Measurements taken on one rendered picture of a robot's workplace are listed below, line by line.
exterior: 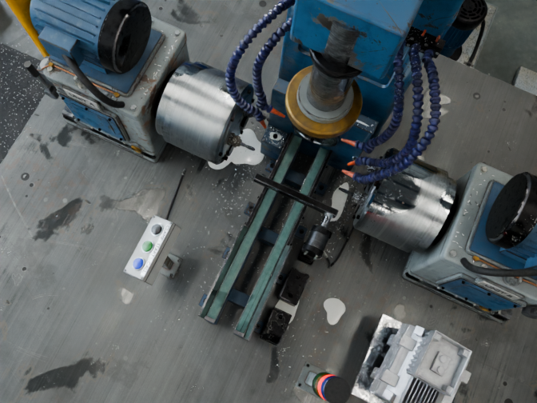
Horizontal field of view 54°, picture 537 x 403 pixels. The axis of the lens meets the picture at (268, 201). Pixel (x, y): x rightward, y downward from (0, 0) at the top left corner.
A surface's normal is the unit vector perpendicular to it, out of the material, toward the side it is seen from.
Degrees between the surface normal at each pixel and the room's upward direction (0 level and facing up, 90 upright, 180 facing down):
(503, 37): 0
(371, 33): 90
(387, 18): 0
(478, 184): 0
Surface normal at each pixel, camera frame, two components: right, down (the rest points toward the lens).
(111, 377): 0.05, -0.26
